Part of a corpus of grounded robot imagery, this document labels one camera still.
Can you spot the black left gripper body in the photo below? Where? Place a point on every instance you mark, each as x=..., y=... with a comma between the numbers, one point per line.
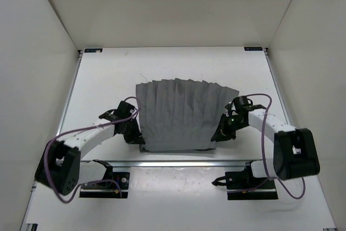
x=131, y=131

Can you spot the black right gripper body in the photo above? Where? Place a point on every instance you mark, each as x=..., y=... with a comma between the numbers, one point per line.
x=229, y=126

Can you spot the grey pleated skirt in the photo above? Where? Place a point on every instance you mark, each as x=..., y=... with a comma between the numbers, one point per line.
x=181, y=115

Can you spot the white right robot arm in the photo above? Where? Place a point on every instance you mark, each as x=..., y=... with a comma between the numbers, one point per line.
x=294, y=152

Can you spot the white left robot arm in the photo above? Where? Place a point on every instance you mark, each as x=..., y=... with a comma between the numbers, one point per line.
x=61, y=167

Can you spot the right corner label sticker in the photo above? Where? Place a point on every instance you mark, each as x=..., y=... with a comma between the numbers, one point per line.
x=253, y=48

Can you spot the corner label sticker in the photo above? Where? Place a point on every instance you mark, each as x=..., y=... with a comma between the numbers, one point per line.
x=93, y=50
x=253, y=48

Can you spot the left corner label sticker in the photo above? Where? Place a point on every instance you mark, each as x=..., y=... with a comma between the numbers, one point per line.
x=93, y=50

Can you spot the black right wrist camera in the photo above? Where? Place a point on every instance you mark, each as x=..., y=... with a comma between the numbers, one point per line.
x=240, y=102

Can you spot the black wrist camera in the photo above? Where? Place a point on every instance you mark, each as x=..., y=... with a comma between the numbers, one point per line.
x=125, y=108
x=240, y=102

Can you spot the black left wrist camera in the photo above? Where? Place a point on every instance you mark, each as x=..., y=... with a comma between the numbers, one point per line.
x=125, y=108

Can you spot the aluminium table rail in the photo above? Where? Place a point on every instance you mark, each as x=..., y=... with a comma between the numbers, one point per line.
x=179, y=164

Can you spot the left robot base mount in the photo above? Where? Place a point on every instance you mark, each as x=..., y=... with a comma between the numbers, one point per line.
x=117, y=188

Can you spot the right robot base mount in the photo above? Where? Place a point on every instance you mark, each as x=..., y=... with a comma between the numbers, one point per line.
x=242, y=185

